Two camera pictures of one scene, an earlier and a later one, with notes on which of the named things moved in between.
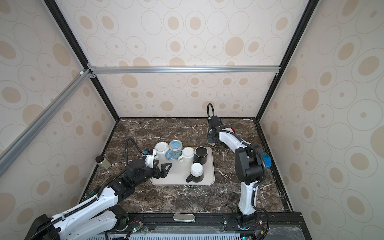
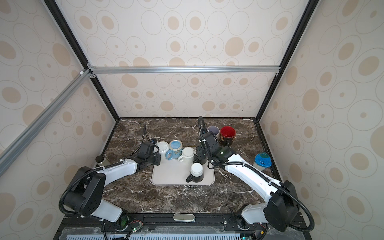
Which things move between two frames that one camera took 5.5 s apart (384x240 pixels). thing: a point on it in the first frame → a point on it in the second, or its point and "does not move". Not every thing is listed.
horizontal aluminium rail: x=185 y=70 does not move
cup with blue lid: x=267 y=159 does not move
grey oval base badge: x=185 y=217 does not move
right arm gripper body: x=210 y=138 → x=201 y=155
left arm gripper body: x=147 y=174 → x=153 y=160
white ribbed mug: x=161 y=147 does not move
